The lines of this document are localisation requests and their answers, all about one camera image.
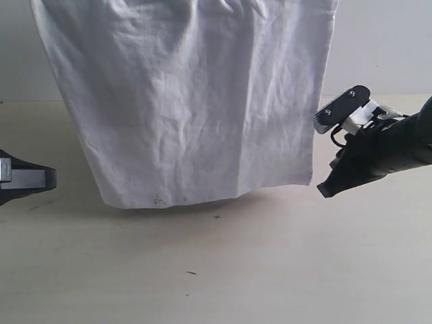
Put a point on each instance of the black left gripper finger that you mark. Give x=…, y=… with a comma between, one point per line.
x=20, y=178

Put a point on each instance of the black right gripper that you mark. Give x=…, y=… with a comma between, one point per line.
x=372, y=154

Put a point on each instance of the white t-shirt with red lettering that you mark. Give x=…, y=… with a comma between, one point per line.
x=187, y=102

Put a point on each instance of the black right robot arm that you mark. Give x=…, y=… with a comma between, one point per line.
x=421, y=131

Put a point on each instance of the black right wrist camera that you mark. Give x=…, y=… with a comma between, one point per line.
x=350, y=111

